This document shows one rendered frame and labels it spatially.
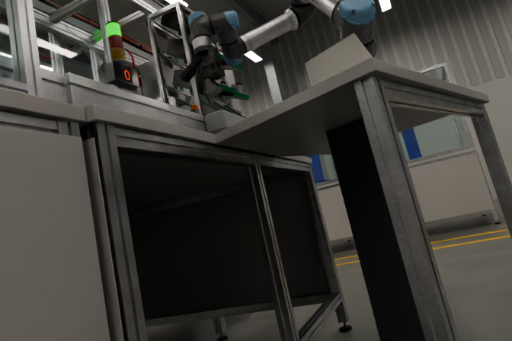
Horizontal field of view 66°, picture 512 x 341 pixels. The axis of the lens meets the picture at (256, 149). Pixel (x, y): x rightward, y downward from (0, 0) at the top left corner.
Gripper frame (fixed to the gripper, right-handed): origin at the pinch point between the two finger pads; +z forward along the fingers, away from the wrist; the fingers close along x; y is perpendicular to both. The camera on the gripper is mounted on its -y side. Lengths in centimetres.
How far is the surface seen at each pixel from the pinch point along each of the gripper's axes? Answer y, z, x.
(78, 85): 6, 13, -69
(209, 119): 8.5, 13.0, -18.9
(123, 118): 15, 23, -68
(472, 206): 105, 82, 397
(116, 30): -21.0, -30.6, -20.0
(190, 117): 6.4, 13.3, -27.4
